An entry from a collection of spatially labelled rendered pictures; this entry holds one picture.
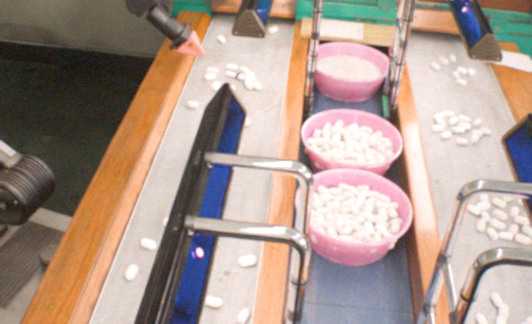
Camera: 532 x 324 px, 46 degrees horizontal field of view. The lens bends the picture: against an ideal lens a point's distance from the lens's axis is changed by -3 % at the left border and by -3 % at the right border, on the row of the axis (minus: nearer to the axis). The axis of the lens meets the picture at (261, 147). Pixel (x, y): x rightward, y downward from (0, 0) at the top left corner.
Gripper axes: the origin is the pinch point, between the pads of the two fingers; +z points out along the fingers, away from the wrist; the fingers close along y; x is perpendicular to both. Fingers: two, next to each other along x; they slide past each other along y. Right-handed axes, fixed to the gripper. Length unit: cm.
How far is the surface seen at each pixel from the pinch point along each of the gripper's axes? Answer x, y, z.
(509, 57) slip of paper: -62, 29, 79
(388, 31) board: -36, 38, 47
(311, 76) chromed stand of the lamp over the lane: -23.5, -12.7, 23.7
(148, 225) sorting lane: 5, -69, 6
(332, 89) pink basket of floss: -18.9, 3.8, 37.1
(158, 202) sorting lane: 5, -61, 6
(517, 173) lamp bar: -63, -81, 38
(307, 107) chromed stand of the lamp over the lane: -15.6, -12.5, 30.1
